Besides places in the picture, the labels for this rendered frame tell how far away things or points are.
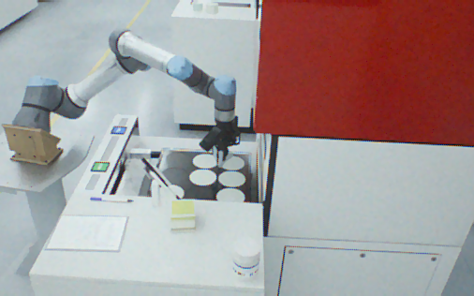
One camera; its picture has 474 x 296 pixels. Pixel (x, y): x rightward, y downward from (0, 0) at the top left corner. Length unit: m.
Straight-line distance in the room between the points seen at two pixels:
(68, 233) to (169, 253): 0.30
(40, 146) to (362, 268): 1.32
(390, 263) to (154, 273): 0.86
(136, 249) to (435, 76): 0.95
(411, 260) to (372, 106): 0.65
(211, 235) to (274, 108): 0.42
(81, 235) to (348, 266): 0.92
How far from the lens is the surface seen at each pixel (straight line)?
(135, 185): 1.67
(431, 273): 1.79
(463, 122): 1.41
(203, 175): 1.66
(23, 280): 2.64
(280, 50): 1.19
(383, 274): 1.74
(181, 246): 1.29
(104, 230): 1.36
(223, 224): 1.36
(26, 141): 1.94
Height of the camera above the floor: 1.88
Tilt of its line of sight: 32 degrees down
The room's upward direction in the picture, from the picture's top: 3 degrees clockwise
